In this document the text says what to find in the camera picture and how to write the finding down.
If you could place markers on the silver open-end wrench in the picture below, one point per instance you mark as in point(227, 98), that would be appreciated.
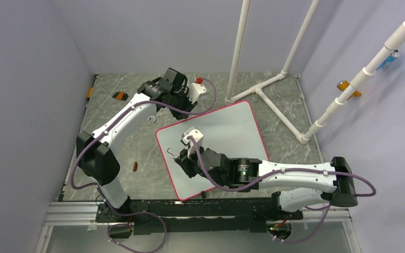
point(151, 119)

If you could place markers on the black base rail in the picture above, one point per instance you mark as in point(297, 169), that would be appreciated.
point(198, 215)

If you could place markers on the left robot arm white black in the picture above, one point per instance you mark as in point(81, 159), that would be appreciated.
point(96, 164)

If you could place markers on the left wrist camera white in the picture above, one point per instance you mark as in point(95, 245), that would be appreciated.
point(196, 90)

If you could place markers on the red framed whiteboard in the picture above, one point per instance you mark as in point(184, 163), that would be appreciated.
point(231, 130)

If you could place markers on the white PVC pipe frame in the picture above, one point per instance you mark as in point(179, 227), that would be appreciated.
point(268, 36)

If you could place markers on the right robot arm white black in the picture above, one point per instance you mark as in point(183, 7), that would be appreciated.
point(310, 184)

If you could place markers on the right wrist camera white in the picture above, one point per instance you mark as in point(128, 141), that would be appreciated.
point(192, 139)

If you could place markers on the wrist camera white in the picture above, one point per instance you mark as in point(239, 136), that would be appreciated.
point(196, 90)
point(192, 139)

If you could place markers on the white PVC pipe right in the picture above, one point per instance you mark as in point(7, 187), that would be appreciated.
point(394, 41)

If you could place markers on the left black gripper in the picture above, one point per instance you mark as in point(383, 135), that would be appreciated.
point(189, 106)

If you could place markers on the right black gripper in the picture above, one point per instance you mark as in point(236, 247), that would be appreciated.
point(186, 163)

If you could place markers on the orange black small object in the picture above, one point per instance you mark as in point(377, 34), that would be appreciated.
point(122, 96)

